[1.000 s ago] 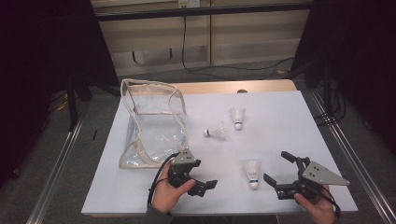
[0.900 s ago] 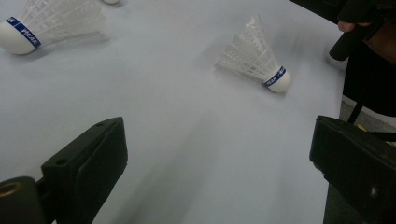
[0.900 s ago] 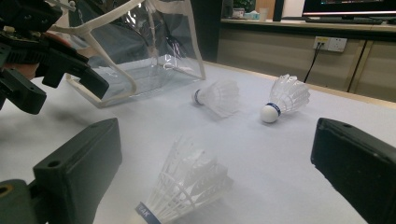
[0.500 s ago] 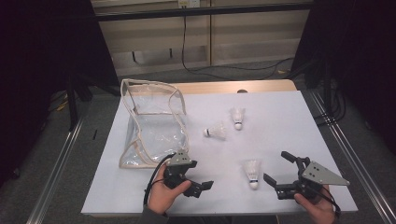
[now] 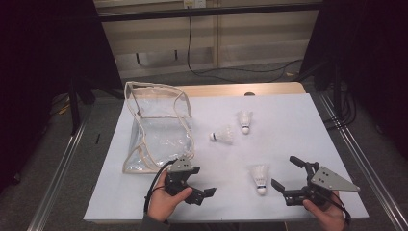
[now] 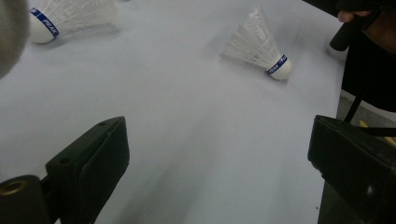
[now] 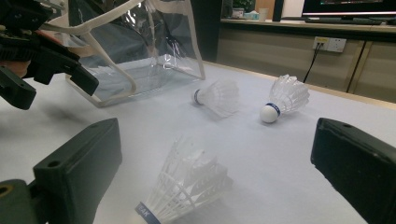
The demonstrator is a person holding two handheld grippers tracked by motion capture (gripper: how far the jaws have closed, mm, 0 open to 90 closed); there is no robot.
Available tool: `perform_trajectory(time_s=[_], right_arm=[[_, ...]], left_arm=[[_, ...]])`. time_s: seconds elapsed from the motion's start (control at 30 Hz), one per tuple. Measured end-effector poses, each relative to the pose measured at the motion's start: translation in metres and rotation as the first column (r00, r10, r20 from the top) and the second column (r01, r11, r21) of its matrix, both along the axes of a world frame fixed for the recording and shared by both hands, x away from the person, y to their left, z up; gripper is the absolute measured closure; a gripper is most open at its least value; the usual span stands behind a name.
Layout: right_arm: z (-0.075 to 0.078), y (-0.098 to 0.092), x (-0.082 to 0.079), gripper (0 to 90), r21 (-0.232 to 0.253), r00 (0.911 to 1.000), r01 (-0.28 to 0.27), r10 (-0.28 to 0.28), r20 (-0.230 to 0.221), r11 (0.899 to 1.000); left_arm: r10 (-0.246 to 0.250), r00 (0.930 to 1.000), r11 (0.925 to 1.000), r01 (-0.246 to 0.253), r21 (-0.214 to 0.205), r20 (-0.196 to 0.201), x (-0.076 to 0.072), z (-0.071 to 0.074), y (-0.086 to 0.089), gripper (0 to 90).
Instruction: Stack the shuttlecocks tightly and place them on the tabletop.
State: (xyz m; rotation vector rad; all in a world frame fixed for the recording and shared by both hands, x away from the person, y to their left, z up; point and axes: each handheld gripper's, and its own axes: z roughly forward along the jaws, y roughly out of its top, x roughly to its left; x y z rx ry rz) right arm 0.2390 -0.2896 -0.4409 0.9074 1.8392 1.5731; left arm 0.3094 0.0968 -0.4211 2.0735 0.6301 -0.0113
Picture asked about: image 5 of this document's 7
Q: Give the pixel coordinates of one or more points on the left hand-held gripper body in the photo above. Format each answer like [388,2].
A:
[181,166]

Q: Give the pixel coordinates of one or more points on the white table sheet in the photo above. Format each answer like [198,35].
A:
[288,144]

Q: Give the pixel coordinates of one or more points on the person's left hand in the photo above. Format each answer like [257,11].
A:
[165,203]

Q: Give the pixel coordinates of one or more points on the white feather shuttlecock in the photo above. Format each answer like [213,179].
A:
[260,179]
[224,134]
[245,123]

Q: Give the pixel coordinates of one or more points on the small black floor object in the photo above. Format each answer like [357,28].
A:
[97,138]

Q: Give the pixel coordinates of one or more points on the clear plastic bag beige trim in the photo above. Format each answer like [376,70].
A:
[160,141]

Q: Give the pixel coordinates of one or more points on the black curtain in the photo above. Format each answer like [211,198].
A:
[38,64]
[378,48]

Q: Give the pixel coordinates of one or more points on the aluminium floor rail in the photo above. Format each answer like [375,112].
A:
[54,189]
[363,163]

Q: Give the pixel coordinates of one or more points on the black metal stand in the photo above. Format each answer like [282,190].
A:
[336,86]
[74,112]

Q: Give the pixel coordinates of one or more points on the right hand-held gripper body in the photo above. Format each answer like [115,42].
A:
[328,181]

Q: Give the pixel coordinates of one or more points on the person's right hand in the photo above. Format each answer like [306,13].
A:
[327,218]

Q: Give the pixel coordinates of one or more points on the white power socket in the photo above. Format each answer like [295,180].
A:
[198,3]

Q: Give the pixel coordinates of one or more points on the brown round table grommet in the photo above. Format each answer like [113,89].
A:
[249,94]

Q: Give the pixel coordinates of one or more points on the black horizontal bar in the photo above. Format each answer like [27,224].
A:
[224,11]

